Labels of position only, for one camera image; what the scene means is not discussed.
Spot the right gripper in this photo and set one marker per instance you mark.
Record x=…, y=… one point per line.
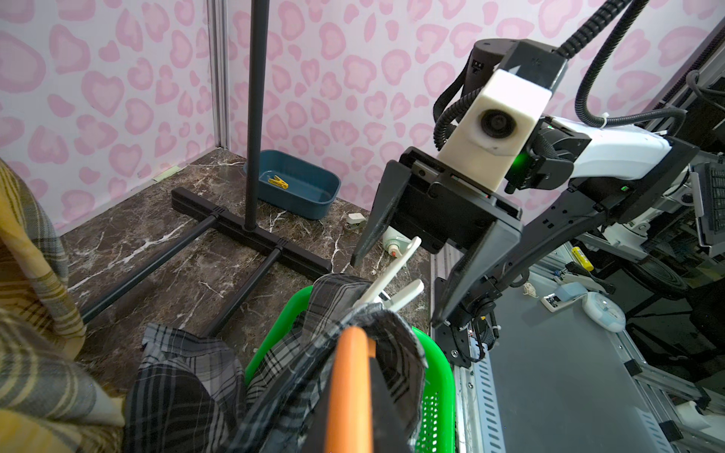
x=420, y=196

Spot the white clothespin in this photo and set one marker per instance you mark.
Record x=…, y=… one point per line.
x=403, y=297

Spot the orange plastic hanger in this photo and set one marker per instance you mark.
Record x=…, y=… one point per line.
x=349, y=425

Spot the grey plaid shirt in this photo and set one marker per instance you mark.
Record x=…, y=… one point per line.
x=191, y=395

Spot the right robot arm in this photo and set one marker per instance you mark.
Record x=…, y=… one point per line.
x=523, y=166

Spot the dark teal plastic bin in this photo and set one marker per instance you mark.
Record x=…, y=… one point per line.
x=312, y=189

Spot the yellow clothespin in bin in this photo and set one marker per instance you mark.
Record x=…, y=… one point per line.
x=277, y=181

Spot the black clothes rack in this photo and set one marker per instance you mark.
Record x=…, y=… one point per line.
x=244, y=230

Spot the green plastic basket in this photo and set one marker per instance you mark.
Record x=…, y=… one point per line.
x=437, y=427

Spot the yellow plaid shirt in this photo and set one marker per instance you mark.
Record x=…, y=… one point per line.
x=48, y=402

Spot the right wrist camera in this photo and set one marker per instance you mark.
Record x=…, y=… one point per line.
x=495, y=128

